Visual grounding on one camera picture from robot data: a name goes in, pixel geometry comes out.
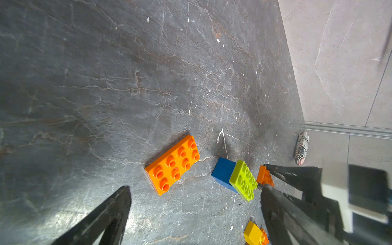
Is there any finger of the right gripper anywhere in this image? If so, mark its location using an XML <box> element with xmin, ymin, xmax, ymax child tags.
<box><xmin>264</xmin><ymin>164</ymin><xmax>322</xmax><ymax>192</ymax></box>

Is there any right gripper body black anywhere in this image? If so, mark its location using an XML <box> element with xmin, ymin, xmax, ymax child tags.
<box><xmin>284</xmin><ymin>187</ymin><xmax>392</xmax><ymax>245</ymax></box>

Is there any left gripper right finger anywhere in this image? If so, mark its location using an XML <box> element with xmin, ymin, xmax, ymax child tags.
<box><xmin>260</xmin><ymin>185</ymin><xmax>342</xmax><ymax>245</ymax></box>

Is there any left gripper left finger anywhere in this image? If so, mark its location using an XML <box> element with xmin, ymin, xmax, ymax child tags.
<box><xmin>52</xmin><ymin>186</ymin><xmax>132</xmax><ymax>245</ymax></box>

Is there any lime green lego plate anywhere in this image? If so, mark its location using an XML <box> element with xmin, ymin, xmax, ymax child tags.
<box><xmin>229</xmin><ymin>160</ymin><xmax>258</xmax><ymax>202</ymax></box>

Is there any orange 2x4 lego plate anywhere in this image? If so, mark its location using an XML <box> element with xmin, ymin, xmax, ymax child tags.
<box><xmin>145</xmin><ymin>135</ymin><xmax>200</xmax><ymax>196</ymax></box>

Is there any blue lego block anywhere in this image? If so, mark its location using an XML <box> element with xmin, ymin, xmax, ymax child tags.
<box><xmin>211</xmin><ymin>157</ymin><xmax>237</xmax><ymax>193</ymax></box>

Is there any yellow lego brick middle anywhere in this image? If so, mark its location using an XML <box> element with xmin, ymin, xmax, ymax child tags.
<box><xmin>244</xmin><ymin>221</ymin><xmax>262</xmax><ymax>245</ymax></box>

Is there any flag pattern can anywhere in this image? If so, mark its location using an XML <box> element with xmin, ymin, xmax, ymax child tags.
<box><xmin>294</xmin><ymin>131</ymin><xmax>309</xmax><ymax>166</ymax></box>

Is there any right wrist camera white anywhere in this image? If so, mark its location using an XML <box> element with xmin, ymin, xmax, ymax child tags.
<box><xmin>321</xmin><ymin>161</ymin><xmax>389</xmax><ymax>233</ymax></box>

